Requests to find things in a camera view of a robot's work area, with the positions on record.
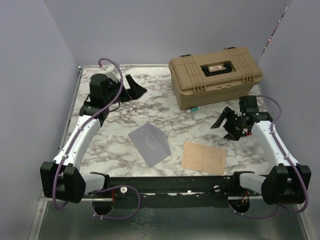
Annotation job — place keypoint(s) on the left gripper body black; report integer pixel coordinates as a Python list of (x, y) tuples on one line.
[(113, 90)]

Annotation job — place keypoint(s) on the aluminium frame rail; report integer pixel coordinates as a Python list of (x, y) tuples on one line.
[(42, 201)]

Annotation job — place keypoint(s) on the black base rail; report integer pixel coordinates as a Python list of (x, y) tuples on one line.
[(171, 192)]

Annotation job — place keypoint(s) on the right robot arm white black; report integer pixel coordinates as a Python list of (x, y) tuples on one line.
[(288, 180)]

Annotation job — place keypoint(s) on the small green white tube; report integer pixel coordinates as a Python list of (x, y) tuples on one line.
[(194, 109)]

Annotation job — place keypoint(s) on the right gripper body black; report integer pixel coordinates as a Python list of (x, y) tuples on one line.
[(239, 123)]

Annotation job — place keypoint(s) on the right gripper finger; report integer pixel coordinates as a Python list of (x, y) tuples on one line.
[(234, 132), (227, 114)]

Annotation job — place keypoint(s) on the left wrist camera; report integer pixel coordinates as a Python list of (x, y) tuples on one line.
[(112, 74)]

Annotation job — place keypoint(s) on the tan plastic tool case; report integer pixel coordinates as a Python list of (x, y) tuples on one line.
[(204, 79)]

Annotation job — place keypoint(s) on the tan paper letter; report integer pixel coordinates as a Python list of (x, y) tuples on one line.
[(203, 158)]

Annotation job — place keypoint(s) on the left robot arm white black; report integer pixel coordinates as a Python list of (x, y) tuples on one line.
[(61, 178)]

